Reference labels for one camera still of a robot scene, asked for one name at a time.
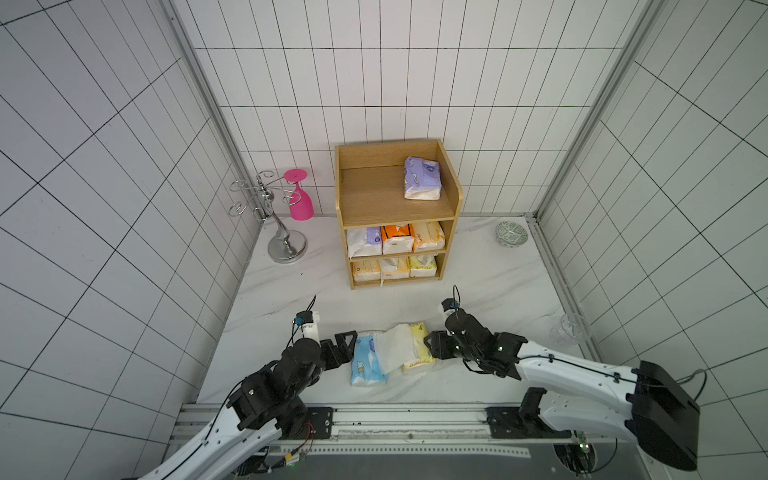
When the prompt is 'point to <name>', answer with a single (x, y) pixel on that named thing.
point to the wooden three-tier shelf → (394, 200)
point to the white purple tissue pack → (364, 242)
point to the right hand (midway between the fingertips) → (422, 343)
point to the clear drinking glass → (570, 331)
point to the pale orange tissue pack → (428, 236)
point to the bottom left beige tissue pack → (366, 271)
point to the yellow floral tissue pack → (423, 353)
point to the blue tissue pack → (365, 366)
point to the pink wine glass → (301, 208)
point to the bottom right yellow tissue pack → (423, 265)
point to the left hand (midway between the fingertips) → (341, 344)
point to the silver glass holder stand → (286, 246)
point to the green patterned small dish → (511, 234)
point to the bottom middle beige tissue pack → (395, 268)
